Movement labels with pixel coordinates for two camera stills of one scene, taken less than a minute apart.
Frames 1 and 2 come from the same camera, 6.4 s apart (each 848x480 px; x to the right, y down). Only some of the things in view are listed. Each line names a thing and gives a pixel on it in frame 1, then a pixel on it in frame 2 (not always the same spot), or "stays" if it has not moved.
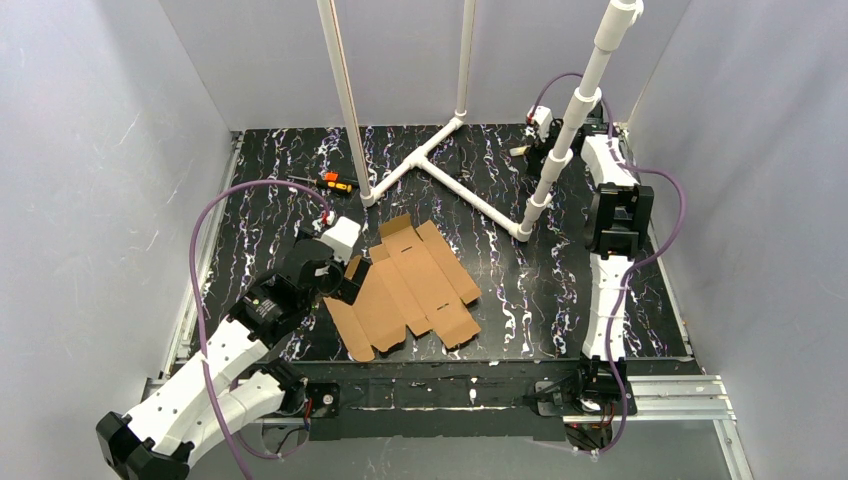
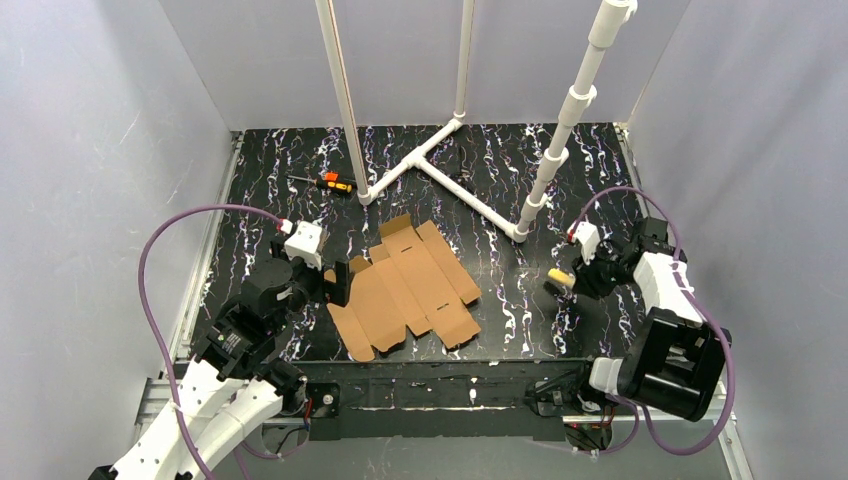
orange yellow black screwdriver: [331, 179] stays
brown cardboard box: [415, 280] stays
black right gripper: [536, 149] to [584, 277]
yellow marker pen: [518, 150] to [568, 279]
